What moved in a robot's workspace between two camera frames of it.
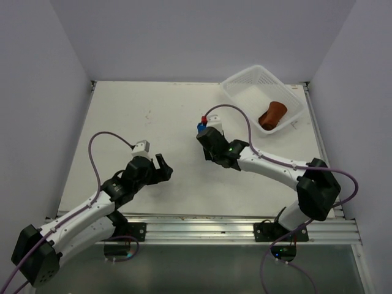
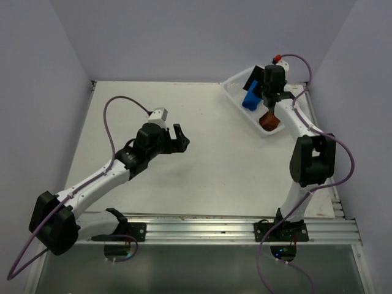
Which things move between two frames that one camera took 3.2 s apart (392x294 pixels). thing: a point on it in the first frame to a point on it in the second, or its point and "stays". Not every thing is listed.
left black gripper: [162, 173] to [179, 145]
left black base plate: [133, 229] stays
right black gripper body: [209, 156] to [264, 90]
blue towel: [201, 127] to [251, 100]
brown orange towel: [270, 119] stays
